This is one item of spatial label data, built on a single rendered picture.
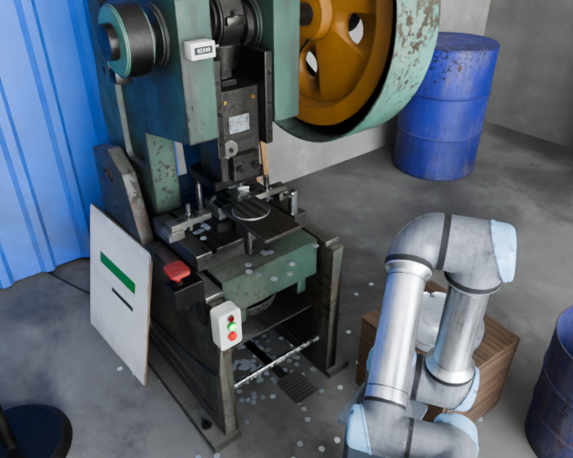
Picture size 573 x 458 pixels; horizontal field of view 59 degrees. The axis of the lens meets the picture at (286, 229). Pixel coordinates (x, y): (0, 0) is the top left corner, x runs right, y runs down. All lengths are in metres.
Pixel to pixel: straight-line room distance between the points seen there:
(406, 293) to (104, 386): 1.52
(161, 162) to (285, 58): 0.55
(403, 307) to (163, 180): 1.07
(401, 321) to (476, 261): 0.19
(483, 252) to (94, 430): 1.56
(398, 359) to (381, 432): 0.13
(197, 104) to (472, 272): 0.82
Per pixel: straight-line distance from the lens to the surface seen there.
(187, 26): 1.37
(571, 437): 1.95
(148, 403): 2.14
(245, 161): 1.59
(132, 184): 1.86
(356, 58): 1.67
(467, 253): 1.04
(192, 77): 1.40
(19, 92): 2.57
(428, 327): 1.86
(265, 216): 1.63
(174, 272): 1.45
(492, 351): 1.90
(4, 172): 2.66
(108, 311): 2.31
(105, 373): 2.29
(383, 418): 0.94
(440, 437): 0.95
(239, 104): 1.56
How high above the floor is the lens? 1.62
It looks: 32 degrees down
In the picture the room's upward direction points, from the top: straight up
